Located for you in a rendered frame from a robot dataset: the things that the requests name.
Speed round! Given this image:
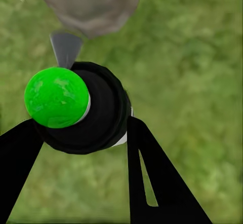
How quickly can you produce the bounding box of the pesticide atomizer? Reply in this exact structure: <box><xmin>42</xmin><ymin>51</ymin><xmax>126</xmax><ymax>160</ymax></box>
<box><xmin>24</xmin><ymin>31</ymin><xmax>135</xmax><ymax>155</ymax></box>

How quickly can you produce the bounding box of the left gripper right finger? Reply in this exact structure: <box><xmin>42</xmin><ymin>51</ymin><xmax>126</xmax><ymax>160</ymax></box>
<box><xmin>127</xmin><ymin>115</ymin><xmax>212</xmax><ymax>224</ymax></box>

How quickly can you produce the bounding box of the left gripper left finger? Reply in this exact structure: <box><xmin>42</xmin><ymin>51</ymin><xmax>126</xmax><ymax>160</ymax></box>
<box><xmin>0</xmin><ymin>118</ymin><xmax>44</xmax><ymax>224</ymax></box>

